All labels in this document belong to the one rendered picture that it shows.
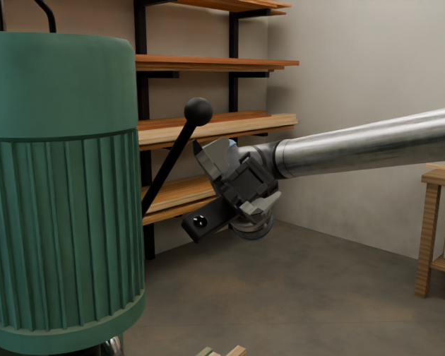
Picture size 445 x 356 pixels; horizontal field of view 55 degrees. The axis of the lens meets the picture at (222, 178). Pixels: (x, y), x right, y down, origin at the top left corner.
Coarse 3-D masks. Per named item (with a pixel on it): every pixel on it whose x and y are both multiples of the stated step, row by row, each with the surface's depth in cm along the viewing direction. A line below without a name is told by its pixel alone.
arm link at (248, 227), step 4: (268, 212) 80; (268, 216) 81; (236, 220) 80; (264, 220) 80; (232, 224) 81; (236, 224) 80; (240, 224) 79; (244, 224) 79; (248, 224) 79; (256, 224) 79; (260, 224) 80; (264, 224) 81; (236, 228) 83; (240, 228) 81; (244, 228) 80; (248, 228) 80; (252, 228) 80; (256, 228) 82
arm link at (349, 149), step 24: (408, 120) 72; (432, 120) 68; (264, 144) 100; (288, 144) 94; (312, 144) 88; (336, 144) 83; (360, 144) 78; (384, 144) 75; (408, 144) 71; (432, 144) 68; (288, 168) 94; (312, 168) 89; (336, 168) 85; (360, 168) 82
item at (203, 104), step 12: (192, 108) 50; (204, 108) 50; (192, 120) 51; (204, 120) 51; (180, 132) 54; (192, 132) 53; (180, 144) 54; (168, 156) 55; (168, 168) 56; (156, 180) 58; (156, 192) 59; (144, 204) 60
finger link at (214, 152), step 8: (192, 144) 64; (208, 144) 67; (216, 144) 67; (224, 144) 68; (200, 152) 65; (208, 152) 67; (216, 152) 68; (224, 152) 69; (200, 160) 66; (208, 160) 67; (216, 160) 69; (224, 160) 69; (208, 168) 68; (216, 168) 68; (224, 168) 70; (216, 176) 68
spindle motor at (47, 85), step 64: (0, 64) 36; (64, 64) 37; (128, 64) 43; (0, 128) 37; (64, 128) 38; (128, 128) 44; (0, 192) 39; (64, 192) 40; (128, 192) 45; (0, 256) 41; (64, 256) 41; (128, 256) 46; (0, 320) 44; (64, 320) 42; (128, 320) 47
